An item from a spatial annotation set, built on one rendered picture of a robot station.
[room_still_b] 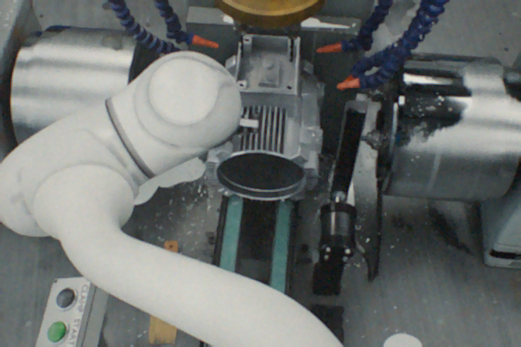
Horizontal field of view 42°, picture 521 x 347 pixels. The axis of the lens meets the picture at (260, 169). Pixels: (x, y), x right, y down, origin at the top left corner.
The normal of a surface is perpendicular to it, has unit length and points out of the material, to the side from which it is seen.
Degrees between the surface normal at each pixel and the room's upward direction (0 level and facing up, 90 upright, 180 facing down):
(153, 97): 31
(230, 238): 0
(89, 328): 69
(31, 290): 0
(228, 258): 0
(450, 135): 43
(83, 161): 13
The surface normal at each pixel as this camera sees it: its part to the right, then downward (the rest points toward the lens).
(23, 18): 1.00, 0.08
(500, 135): -0.06, 0.14
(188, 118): 0.15, 0.22
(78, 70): -0.02, -0.32
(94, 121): -0.15, -0.48
